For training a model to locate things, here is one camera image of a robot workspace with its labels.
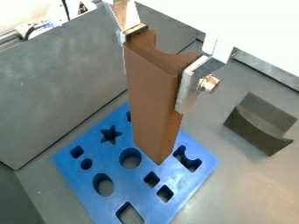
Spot large grey metal plate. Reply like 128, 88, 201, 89
0, 4, 207, 172

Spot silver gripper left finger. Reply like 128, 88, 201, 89
102, 0, 148, 45

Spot blue shape-sorting board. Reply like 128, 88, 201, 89
52, 104, 219, 224

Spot dark grey curved holder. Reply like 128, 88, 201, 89
223, 93, 297, 156

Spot white machine with cables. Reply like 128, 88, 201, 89
0, 0, 101, 40

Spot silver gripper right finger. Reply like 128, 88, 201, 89
175, 55, 224, 115

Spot brown arch-profile long block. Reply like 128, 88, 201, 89
124, 30, 199, 164

